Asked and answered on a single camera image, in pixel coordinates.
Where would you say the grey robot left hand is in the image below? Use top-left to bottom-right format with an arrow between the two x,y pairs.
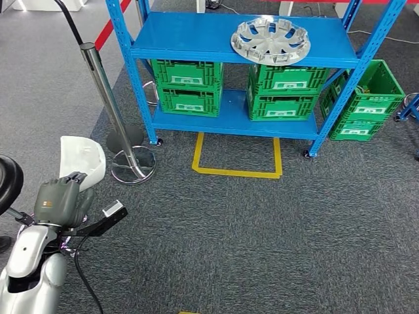
33,171 -> 97,230

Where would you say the white curved plastic part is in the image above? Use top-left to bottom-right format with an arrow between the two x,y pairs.
59,135 -> 106,193

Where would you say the blue metal shelf rack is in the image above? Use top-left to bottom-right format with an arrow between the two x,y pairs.
103,0 -> 408,158
393,92 -> 419,162

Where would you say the black round stool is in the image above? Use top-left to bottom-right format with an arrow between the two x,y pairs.
0,155 -> 25,255

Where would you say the chrome barrier stanchion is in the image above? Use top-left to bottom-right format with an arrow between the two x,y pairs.
79,41 -> 158,186

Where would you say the grey barrier stanchion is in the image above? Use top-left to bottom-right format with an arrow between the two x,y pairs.
135,0 -> 159,108

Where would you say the green plastic crate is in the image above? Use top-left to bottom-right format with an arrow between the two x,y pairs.
328,116 -> 387,142
156,86 -> 223,118
247,63 -> 330,98
151,58 -> 224,93
245,88 -> 321,122
321,59 -> 407,124

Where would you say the silver wheel hubcap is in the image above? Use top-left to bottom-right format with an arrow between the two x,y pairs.
230,16 -> 311,67

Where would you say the black camera bracket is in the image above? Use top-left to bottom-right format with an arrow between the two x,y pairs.
14,207 -> 128,237

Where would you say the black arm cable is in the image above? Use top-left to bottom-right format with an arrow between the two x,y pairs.
72,234 -> 105,314

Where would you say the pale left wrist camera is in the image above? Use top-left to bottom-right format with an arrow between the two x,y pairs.
101,200 -> 124,219

